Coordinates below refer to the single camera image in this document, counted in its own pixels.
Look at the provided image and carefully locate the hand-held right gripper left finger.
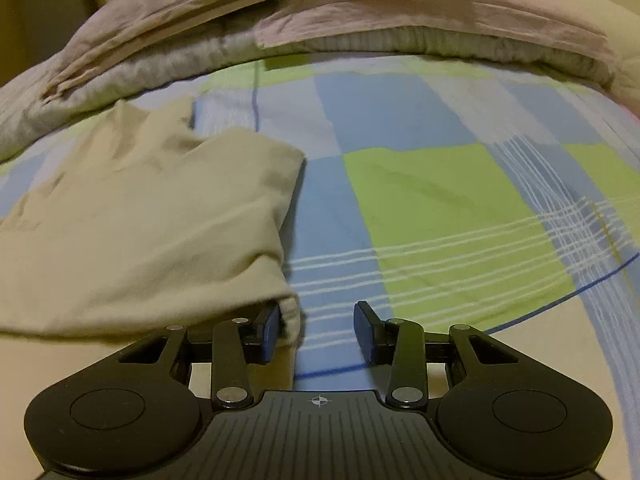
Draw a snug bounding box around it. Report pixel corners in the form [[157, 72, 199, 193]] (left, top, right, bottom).
[[116, 304, 282, 409]]

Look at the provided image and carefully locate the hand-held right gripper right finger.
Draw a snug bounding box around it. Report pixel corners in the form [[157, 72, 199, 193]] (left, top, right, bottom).
[[353, 301, 525, 409]]

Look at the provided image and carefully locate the cream fleece garment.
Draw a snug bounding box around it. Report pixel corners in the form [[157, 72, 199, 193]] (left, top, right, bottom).
[[0, 97, 307, 348]]

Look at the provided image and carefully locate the checked blue green bedsheet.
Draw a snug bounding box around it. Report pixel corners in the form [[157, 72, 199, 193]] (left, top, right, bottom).
[[0, 52, 640, 396]]

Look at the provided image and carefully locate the grey striped pillow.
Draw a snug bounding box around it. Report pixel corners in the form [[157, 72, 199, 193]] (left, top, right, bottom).
[[0, 25, 617, 161]]

